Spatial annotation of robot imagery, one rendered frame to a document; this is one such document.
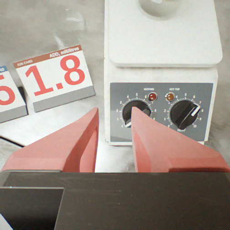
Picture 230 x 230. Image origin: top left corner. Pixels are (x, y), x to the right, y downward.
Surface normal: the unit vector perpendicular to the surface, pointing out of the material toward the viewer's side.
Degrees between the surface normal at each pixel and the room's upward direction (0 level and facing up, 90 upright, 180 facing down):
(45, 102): 0
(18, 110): 0
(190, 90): 30
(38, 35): 0
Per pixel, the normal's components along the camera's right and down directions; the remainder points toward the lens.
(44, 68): 0.20, 0.43
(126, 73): 0.01, 0.29
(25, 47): 0.01, -0.22
